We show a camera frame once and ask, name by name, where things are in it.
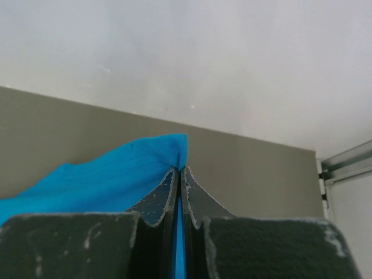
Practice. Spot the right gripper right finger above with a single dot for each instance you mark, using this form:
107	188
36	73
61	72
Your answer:
218	244

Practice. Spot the aluminium frame rail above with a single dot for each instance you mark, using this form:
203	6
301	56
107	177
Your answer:
343	166

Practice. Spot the blue t shirt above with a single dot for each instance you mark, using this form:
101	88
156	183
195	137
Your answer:
113	182

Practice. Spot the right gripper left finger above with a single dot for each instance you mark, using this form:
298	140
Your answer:
137	243

